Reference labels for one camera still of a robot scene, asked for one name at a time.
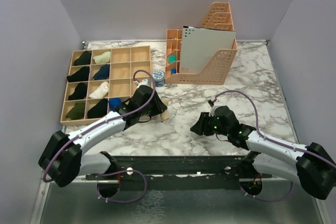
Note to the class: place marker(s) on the blue patterned round tin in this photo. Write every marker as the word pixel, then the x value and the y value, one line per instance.
pixel 159 78

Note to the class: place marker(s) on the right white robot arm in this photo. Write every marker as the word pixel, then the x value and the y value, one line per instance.
pixel 310 166

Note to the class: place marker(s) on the navy rolled sock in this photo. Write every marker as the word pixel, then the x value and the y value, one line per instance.
pixel 103 73

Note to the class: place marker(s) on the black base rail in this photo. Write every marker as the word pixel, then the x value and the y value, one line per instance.
pixel 180 172

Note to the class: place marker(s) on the dark green rolled sock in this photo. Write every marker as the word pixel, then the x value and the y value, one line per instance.
pixel 77 112

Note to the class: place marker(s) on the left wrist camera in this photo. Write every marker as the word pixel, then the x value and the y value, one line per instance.
pixel 145 82

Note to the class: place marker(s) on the black rolled sock bottom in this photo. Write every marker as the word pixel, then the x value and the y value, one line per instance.
pixel 99 110

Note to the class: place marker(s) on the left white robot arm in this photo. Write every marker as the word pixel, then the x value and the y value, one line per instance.
pixel 62 158

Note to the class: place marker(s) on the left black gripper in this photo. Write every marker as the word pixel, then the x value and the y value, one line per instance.
pixel 159 106

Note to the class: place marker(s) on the grey white folder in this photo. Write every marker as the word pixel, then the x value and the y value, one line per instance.
pixel 200 44

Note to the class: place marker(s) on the black rolled sock top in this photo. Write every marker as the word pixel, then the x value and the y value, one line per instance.
pixel 84 59

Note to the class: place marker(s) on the black rolled sock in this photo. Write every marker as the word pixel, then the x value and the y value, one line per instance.
pixel 78 74
pixel 84 59
pixel 79 93
pixel 99 110

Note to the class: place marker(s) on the wooden compartment tray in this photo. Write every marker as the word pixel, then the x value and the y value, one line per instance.
pixel 127 64

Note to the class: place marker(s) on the white rolled sock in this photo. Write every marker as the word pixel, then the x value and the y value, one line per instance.
pixel 100 91

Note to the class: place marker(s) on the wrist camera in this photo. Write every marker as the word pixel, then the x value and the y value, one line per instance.
pixel 214 104
pixel 145 82

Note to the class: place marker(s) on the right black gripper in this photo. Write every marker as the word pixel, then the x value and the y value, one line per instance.
pixel 201 127

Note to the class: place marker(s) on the beige underwear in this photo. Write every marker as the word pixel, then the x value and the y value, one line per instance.
pixel 165 115

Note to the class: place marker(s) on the peach file organizer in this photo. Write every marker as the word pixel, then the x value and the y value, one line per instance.
pixel 219 16

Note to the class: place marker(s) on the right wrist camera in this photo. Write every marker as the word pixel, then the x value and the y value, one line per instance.
pixel 214 104

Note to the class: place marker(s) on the pale green rolled sock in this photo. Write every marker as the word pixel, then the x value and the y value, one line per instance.
pixel 102 58

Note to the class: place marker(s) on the blue boxer underwear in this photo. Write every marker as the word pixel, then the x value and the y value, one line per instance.
pixel 114 102

